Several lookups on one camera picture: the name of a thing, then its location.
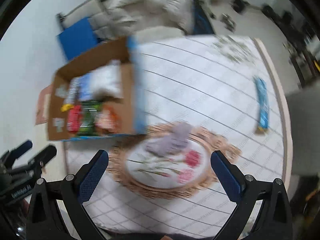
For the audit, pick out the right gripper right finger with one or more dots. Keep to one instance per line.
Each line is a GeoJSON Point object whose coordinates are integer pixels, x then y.
{"type": "Point", "coordinates": [274, 219]}

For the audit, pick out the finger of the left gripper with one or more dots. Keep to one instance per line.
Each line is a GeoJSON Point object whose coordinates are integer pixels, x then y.
{"type": "Point", "coordinates": [36, 163]}
{"type": "Point", "coordinates": [9, 157]}

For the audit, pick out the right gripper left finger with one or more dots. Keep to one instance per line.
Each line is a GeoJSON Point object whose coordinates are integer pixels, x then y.
{"type": "Point", "coordinates": [44, 220]}

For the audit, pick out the red snack bag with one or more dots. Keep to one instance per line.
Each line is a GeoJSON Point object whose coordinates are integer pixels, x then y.
{"type": "Point", "coordinates": [74, 119]}

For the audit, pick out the yellow zebra snack bag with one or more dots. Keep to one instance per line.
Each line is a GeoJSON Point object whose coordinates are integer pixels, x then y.
{"type": "Point", "coordinates": [72, 93]}

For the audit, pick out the green snack bag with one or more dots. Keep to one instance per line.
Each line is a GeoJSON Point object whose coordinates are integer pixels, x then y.
{"type": "Point", "coordinates": [89, 111]}

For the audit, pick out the orange snack bag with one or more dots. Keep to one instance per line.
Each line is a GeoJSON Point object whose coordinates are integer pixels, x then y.
{"type": "Point", "coordinates": [107, 121]}

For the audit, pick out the long blue snack pack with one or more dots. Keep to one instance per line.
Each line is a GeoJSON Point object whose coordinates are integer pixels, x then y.
{"type": "Point", "coordinates": [264, 108]}

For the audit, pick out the brown cardboard box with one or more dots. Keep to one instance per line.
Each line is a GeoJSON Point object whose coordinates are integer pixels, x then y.
{"type": "Point", "coordinates": [130, 109]}

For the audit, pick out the white cotton pads bag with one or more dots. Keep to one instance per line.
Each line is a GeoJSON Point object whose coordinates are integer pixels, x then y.
{"type": "Point", "coordinates": [105, 81]}

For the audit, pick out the purple knitted cloth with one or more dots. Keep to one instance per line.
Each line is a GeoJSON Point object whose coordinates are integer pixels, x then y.
{"type": "Point", "coordinates": [175, 142]}

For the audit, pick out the grey padded chair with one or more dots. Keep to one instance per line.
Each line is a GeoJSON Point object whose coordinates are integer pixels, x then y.
{"type": "Point", "coordinates": [304, 114]}

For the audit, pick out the blue flat board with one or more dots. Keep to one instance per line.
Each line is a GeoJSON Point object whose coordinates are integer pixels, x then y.
{"type": "Point", "coordinates": [77, 39]}

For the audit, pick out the white padded chair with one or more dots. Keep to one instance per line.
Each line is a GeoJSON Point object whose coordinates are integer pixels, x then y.
{"type": "Point", "coordinates": [157, 33]}

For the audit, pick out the dark wooden stool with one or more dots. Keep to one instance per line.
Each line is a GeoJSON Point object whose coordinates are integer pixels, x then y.
{"type": "Point", "coordinates": [305, 65]}

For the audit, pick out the white puffer jacket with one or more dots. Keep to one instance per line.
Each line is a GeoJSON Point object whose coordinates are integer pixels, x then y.
{"type": "Point", "coordinates": [130, 16]}

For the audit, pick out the chrome dumbbell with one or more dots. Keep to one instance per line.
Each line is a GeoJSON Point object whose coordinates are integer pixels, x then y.
{"type": "Point", "coordinates": [228, 22]}

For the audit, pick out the black weight bench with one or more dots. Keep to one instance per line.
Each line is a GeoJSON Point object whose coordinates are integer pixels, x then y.
{"type": "Point", "coordinates": [202, 25]}

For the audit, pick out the black barbell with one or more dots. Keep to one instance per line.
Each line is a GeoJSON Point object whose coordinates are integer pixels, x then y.
{"type": "Point", "coordinates": [239, 6]}

